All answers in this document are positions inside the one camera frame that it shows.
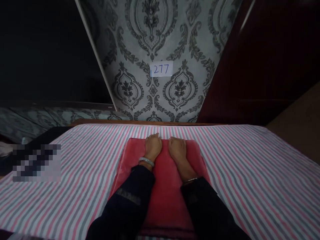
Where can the person's right hand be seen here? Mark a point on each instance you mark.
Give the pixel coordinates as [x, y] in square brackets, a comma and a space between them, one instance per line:
[178, 149]

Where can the person's left hand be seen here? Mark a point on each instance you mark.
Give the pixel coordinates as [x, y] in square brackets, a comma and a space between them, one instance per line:
[153, 148]

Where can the red cloth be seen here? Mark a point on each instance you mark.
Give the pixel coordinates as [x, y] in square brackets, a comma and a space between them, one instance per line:
[165, 180]

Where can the pink grey striped bed sheet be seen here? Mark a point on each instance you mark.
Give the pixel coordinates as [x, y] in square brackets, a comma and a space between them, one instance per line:
[250, 180]

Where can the white paper label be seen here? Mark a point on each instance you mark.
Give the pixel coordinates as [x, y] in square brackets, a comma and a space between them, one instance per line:
[162, 68]

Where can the dark brown wooden wardrobe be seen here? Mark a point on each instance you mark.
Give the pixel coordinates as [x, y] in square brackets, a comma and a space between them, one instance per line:
[262, 62]

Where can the wooden bed frame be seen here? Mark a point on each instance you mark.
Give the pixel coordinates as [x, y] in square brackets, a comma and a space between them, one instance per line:
[155, 121]

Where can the dark panel with white frame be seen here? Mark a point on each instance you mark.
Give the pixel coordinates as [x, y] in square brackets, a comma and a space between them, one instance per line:
[45, 50]

